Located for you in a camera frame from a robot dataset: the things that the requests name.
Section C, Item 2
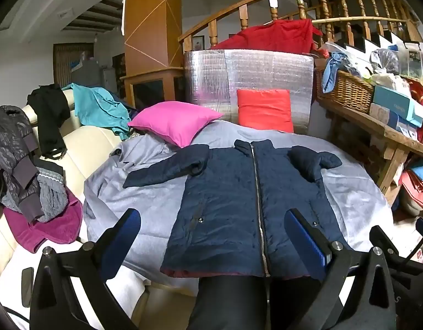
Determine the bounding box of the red patterned cloth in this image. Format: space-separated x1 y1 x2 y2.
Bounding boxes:
404 79 423 143

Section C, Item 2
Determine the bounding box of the black garment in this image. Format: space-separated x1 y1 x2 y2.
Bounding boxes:
26 84 72 160

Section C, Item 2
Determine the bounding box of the pink pillow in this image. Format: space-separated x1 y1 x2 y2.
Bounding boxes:
128 101 224 148

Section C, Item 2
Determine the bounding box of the blue cloth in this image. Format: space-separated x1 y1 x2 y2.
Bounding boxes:
321 52 351 93

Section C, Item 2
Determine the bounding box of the person's left leg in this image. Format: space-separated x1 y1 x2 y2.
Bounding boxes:
189 273 270 330

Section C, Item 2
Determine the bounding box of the red pillow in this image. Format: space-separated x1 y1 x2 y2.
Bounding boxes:
236 89 294 134

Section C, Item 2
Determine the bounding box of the magenta cloth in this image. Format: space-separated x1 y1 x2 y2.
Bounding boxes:
3 189 84 253

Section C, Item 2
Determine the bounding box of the cream sofa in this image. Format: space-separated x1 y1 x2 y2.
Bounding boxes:
0 89 153 330

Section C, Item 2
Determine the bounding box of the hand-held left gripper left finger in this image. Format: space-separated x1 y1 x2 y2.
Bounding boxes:
29 208 142 330

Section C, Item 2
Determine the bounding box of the wooden table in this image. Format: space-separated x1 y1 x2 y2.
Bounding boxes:
316 94 423 207

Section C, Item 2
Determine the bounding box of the dark plastic bag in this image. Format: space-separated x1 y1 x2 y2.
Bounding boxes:
371 49 401 74

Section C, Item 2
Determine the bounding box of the dark grey puffer jacket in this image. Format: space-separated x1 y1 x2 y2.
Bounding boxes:
0 105 43 224

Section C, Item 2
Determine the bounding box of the person's leg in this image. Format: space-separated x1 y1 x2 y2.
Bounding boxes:
270 275 346 330
189 273 270 330

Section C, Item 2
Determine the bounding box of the clear plastic container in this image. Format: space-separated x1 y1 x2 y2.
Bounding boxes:
399 41 423 78

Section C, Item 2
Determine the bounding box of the teal cardboard box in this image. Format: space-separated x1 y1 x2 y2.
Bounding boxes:
372 85 423 128

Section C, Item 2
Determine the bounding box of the teal garment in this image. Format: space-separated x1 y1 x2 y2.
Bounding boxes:
62 82 138 141

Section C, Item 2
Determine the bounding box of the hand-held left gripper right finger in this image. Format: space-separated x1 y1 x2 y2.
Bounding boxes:
285 208 398 330

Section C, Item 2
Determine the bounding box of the silver foil mat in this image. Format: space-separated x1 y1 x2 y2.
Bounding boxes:
184 49 317 134

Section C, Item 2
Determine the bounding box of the pink folded cloth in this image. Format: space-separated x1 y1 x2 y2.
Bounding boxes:
399 170 423 210

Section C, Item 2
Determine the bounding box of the grey blanket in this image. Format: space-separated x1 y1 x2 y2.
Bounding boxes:
83 120 394 287

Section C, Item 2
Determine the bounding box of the wicker basket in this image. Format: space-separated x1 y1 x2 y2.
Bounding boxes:
316 69 375 114

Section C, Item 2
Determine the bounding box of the grey knit sweater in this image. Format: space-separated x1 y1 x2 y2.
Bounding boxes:
1 167 69 222

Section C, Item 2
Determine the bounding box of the navy quilted jacket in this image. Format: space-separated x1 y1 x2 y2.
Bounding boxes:
123 139 353 279

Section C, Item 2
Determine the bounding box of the person's right leg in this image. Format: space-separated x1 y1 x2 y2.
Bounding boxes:
270 275 346 330

